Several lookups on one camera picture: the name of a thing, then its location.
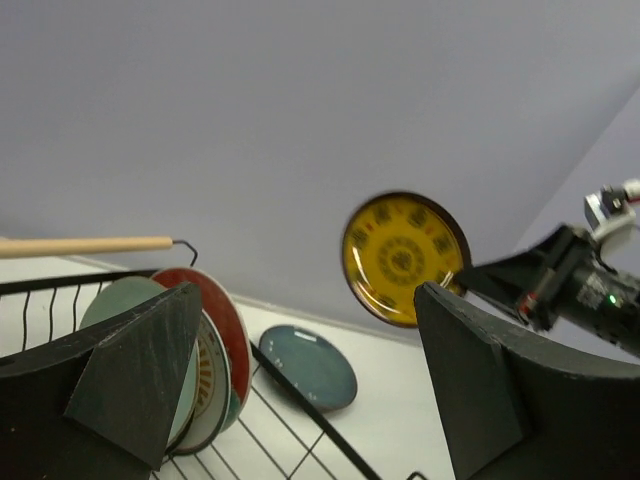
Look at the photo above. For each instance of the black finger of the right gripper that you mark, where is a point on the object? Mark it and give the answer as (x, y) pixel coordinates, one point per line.
(521, 274)

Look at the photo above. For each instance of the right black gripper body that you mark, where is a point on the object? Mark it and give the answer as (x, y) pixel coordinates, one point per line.
(554, 261)

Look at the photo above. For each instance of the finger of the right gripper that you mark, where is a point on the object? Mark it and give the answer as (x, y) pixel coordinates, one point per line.
(503, 304)

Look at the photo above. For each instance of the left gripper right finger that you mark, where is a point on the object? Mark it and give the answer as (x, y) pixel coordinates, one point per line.
(515, 405)

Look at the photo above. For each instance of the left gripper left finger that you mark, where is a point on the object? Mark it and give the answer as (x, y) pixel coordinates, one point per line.
(99, 403)

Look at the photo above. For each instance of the white orange sunburst plate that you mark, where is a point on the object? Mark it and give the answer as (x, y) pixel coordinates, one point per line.
(213, 395)

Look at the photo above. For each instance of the small yellow patterned dish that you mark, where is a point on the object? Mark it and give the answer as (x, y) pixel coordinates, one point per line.
(394, 242)

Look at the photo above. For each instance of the small blue patterned dish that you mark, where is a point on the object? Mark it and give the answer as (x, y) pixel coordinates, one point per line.
(234, 408)

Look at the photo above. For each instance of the red and teal floral plate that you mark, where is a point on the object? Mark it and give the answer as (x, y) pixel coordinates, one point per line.
(219, 306)

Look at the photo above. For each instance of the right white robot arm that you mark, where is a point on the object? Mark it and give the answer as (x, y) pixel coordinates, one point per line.
(602, 301)

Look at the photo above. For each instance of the dark teal speckled plate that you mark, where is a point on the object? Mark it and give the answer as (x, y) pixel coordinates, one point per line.
(312, 364)

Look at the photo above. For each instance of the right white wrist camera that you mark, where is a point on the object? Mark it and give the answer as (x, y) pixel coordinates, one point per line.
(611, 209)

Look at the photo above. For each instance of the black wire dish rack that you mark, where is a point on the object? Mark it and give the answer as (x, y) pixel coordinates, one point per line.
(44, 299)

